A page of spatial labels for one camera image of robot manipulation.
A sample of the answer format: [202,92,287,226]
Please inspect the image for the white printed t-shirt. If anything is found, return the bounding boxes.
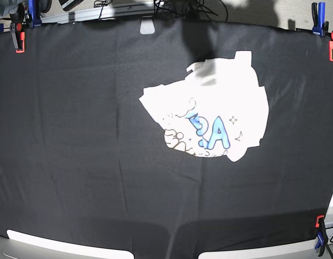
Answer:
[140,51,269,162]

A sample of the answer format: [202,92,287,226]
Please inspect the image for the black table cloth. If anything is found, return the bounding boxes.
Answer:
[0,19,333,258]

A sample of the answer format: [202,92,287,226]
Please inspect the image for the blue clamp top left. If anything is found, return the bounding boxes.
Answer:
[26,0,42,28]

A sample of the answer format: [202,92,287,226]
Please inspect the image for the orange black clamp far left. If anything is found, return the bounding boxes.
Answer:
[10,23,25,53]

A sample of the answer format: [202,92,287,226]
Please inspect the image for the blue clamp top right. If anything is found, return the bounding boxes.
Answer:
[311,2,329,37]

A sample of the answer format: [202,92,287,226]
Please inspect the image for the orange blue clamp bottom right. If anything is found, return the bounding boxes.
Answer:
[315,215,328,257]

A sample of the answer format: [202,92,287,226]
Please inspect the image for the tangled black cables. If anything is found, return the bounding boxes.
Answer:
[93,0,229,21]

